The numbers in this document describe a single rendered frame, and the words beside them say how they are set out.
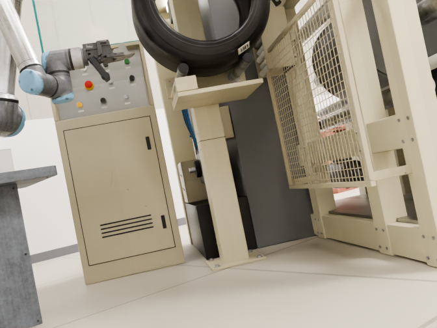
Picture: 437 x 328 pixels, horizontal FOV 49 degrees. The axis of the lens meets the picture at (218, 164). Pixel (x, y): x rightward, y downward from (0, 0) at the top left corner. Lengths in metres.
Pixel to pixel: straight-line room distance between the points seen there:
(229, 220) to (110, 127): 0.86
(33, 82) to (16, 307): 0.86
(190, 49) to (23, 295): 1.17
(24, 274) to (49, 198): 2.71
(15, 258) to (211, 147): 1.01
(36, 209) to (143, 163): 2.17
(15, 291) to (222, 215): 0.97
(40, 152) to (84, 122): 2.07
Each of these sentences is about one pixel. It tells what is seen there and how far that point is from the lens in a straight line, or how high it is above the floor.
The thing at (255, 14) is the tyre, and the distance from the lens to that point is 2.10.
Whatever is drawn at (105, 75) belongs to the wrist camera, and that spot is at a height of 0.94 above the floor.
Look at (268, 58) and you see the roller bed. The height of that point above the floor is 0.95.
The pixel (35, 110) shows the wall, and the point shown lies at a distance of 4.85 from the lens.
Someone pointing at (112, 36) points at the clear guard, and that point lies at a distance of 2.85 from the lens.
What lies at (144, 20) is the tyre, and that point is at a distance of 2.06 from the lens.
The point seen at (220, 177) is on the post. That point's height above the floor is 0.43.
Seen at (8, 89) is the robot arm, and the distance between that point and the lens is 2.28.
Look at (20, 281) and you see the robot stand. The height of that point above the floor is 0.18.
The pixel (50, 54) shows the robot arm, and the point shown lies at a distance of 2.11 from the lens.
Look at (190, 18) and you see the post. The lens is 2.48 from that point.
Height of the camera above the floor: 0.42
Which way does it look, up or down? 2 degrees up
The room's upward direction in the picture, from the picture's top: 11 degrees counter-clockwise
